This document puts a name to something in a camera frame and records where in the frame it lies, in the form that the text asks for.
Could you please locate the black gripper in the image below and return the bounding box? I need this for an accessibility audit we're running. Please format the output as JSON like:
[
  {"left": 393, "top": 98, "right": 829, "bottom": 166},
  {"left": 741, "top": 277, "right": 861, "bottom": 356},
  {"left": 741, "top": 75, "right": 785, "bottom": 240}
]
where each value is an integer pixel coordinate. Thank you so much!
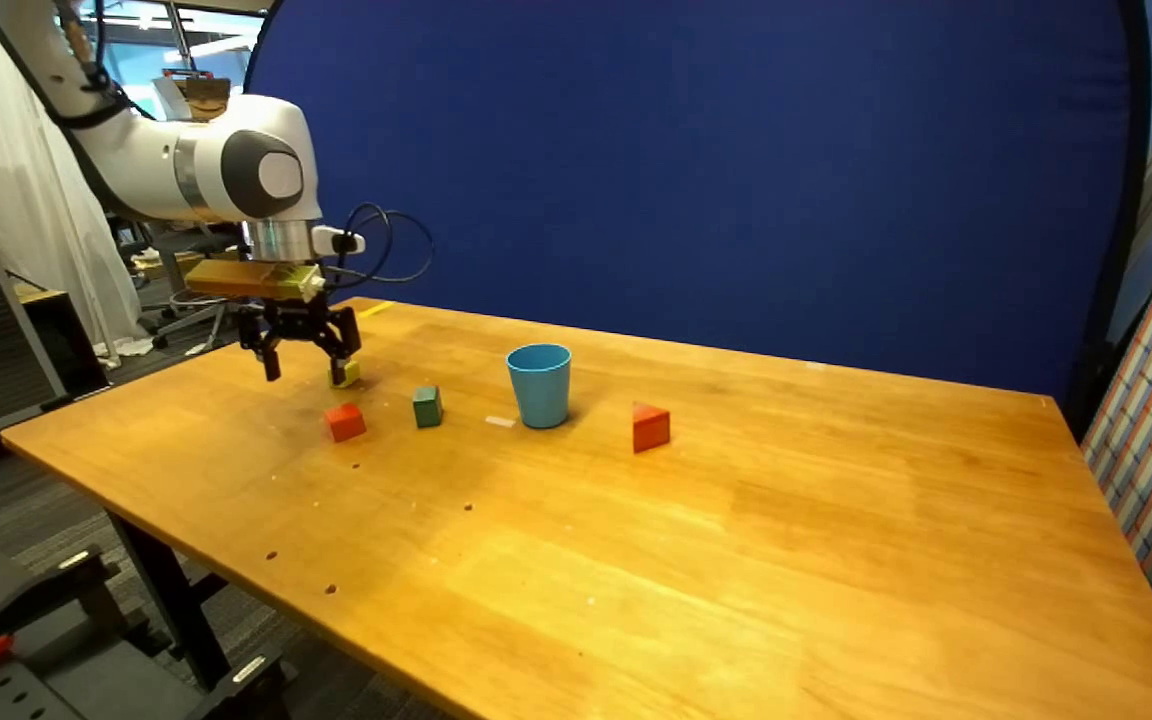
[{"left": 230, "top": 299, "right": 364, "bottom": 390}]

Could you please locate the red cube block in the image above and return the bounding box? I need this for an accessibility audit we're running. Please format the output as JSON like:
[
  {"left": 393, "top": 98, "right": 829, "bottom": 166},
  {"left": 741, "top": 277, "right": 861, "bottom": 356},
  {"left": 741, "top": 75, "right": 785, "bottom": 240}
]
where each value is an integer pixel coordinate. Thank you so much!
[{"left": 322, "top": 400, "right": 366, "bottom": 442}]

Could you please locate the green block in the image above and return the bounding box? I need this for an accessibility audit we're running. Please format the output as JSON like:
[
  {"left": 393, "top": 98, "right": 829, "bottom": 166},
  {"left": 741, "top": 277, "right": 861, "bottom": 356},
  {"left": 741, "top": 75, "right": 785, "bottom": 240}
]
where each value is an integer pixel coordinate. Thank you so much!
[{"left": 410, "top": 382, "right": 447, "bottom": 430}]

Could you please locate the red triangular block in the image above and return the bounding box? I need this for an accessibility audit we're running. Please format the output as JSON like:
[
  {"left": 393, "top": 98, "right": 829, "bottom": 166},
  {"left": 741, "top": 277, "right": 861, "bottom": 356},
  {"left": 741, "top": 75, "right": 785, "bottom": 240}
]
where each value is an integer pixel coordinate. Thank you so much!
[{"left": 629, "top": 400, "right": 676, "bottom": 454}]

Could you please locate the blue cup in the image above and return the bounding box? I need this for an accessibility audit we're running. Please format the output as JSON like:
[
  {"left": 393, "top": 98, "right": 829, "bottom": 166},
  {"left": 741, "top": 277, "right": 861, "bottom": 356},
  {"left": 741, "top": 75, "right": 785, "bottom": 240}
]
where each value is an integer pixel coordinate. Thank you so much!
[{"left": 505, "top": 340, "right": 575, "bottom": 430}]

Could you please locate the black table leg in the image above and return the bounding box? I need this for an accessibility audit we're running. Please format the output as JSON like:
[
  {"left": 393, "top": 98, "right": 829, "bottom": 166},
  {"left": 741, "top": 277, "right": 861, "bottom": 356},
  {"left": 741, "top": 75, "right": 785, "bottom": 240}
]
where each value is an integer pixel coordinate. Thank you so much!
[{"left": 102, "top": 507, "right": 234, "bottom": 692}]

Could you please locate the white curtain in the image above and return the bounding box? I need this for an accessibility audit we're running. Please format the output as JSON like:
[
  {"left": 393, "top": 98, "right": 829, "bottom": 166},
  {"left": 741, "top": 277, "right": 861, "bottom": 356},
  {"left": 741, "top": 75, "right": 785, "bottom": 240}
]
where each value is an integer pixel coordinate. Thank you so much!
[{"left": 0, "top": 0, "right": 157, "bottom": 368}]

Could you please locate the black floor equipment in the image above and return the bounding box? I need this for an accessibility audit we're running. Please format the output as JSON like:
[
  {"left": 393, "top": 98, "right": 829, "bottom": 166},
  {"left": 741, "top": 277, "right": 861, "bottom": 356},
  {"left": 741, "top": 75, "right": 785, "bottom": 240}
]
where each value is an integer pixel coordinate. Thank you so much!
[{"left": 0, "top": 543, "right": 296, "bottom": 720}]

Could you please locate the blue round backdrop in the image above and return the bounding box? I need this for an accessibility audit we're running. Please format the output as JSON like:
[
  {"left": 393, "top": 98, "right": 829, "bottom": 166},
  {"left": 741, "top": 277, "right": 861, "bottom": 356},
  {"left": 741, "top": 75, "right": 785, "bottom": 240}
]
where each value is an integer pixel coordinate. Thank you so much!
[{"left": 242, "top": 0, "right": 1152, "bottom": 406}]

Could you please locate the tan wrist camera box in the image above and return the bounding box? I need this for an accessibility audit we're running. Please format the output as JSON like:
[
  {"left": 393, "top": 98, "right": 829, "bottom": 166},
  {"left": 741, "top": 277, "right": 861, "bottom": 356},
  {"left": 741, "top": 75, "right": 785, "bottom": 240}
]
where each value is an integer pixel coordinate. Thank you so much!
[{"left": 179, "top": 257, "right": 333, "bottom": 306}]

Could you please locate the black cable loop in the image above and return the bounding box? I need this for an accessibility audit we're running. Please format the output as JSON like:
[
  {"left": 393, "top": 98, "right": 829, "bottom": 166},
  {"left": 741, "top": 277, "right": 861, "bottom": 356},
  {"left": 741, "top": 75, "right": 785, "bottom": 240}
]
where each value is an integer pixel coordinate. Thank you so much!
[{"left": 333, "top": 201, "right": 441, "bottom": 290}]

